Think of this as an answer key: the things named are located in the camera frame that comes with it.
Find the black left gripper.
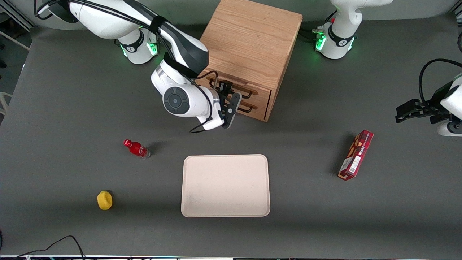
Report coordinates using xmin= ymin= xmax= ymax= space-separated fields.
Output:
xmin=395 ymin=81 xmax=457 ymax=125

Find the oak wooden drawer cabinet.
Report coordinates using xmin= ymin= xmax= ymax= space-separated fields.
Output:
xmin=197 ymin=0 xmax=303 ymax=122

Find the small red bottle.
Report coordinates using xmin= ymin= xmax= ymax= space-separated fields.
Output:
xmin=123 ymin=139 xmax=151 ymax=159

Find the black looped wrist cable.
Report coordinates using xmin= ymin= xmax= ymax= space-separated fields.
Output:
xmin=418 ymin=58 xmax=462 ymax=106

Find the red snack box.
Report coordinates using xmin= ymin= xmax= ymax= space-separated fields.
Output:
xmin=338 ymin=130 xmax=374 ymax=181

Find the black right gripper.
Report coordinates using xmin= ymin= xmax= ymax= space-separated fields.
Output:
xmin=215 ymin=81 xmax=234 ymax=109

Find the aluminium frame profile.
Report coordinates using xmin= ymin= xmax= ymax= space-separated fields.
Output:
xmin=0 ymin=0 xmax=36 ymax=30

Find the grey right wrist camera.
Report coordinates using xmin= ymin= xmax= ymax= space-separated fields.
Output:
xmin=221 ymin=92 xmax=242 ymax=129

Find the yellow lemon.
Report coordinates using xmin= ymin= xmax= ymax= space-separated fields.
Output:
xmin=97 ymin=190 xmax=113 ymax=211

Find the white chair frame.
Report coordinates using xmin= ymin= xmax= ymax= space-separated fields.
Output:
xmin=0 ymin=92 xmax=13 ymax=117

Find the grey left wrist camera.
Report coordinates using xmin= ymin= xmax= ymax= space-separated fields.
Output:
xmin=437 ymin=121 xmax=462 ymax=137

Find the black cable on table edge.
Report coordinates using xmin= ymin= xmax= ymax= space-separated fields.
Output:
xmin=14 ymin=235 xmax=86 ymax=260

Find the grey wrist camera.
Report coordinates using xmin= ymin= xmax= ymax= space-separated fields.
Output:
xmin=221 ymin=92 xmax=242 ymax=129
xmin=437 ymin=121 xmax=462 ymax=137

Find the wooden drawer with black handle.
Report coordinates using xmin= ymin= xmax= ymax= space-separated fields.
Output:
xmin=199 ymin=69 xmax=272 ymax=107
xmin=234 ymin=100 xmax=270 ymax=122

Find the beige rectangular tray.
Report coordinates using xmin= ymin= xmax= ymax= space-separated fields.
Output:
xmin=181 ymin=154 xmax=271 ymax=218

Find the black left base cable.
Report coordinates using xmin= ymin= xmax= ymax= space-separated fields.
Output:
xmin=298 ymin=10 xmax=338 ymax=42

